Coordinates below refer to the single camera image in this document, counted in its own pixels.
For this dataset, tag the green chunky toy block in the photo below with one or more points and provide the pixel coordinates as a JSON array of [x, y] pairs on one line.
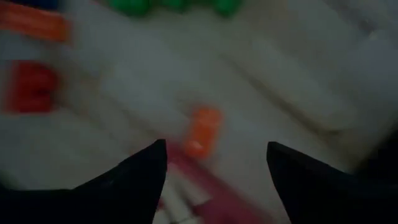
[[228, 5], [174, 2], [130, 5]]

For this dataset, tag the red chunky toy block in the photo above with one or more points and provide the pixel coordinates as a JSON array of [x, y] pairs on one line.
[[31, 87]]

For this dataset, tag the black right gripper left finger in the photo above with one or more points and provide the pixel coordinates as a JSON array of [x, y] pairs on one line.
[[109, 199]]

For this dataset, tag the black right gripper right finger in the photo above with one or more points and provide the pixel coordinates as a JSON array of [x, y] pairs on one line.
[[326, 199]]

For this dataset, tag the pink plastic bin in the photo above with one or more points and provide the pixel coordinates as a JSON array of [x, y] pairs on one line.
[[227, 202]]

